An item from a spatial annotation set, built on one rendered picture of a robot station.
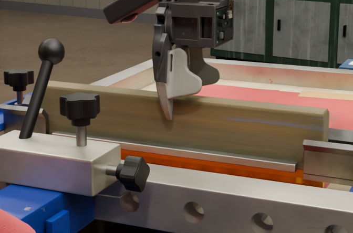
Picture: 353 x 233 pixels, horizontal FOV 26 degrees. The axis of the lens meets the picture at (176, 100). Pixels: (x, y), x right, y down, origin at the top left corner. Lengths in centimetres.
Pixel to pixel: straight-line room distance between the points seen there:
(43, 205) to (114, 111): 36
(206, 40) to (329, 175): 22
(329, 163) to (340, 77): 60
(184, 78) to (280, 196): 29
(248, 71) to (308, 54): 461
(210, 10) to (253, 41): 545
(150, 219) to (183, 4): 30
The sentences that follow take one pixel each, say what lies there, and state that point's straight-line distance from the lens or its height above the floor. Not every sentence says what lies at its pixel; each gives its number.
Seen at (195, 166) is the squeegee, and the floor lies 97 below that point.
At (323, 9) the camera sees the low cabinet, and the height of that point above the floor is 55.
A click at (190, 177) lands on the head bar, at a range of 75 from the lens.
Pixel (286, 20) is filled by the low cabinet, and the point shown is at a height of 44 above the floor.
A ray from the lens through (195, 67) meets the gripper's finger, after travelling 102.
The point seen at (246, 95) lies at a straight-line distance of 145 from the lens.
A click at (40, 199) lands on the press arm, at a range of 71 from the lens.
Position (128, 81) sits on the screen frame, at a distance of 145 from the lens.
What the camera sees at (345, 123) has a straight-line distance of 129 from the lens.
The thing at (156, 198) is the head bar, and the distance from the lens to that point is 75.
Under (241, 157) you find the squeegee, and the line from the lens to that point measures 96.
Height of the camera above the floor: 130
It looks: 14 degrees down
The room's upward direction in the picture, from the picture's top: straight up
